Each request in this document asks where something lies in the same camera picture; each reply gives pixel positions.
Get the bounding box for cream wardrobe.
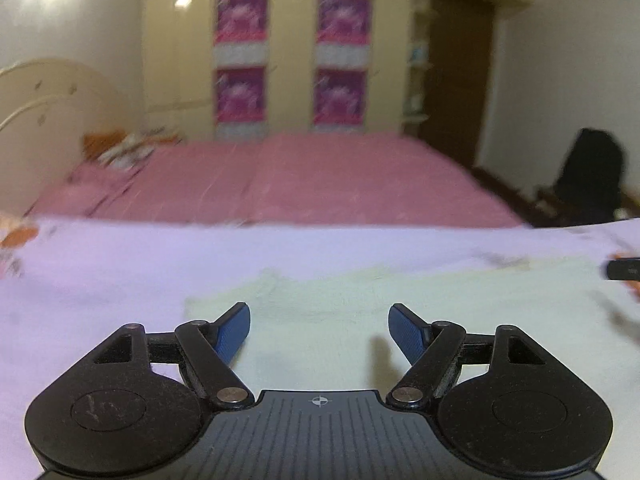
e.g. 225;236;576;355
142;0;534;142

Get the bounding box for cream curved headboard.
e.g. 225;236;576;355
0;58;147;217

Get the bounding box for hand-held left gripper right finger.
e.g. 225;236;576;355
387;302;547;413

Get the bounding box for pink wall poster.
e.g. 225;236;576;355
213;66;267;139
213;0;270;64
312;68;369;134
315;0;374;69

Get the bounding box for pale yellow knit sweater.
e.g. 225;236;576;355
184;257;640;411

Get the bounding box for black backpack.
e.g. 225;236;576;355
554;128;629;224

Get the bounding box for orange cloth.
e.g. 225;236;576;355
82;130;127;159

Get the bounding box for pink bed sheet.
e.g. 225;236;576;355
30;132;527;229

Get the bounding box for lilac floral bed sheet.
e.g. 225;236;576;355
0;215;640;480

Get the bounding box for wooden bed frame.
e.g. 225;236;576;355
472;165;563;227

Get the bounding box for folded patterned clothes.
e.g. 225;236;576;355
99;131;182;167

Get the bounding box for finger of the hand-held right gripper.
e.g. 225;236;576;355
604;257;640;281

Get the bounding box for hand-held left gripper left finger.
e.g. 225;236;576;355
92;301;256;413

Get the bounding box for cream corner shelf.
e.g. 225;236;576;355
399;0;432;137

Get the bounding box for brown wooden door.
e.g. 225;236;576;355
417;0;496;169

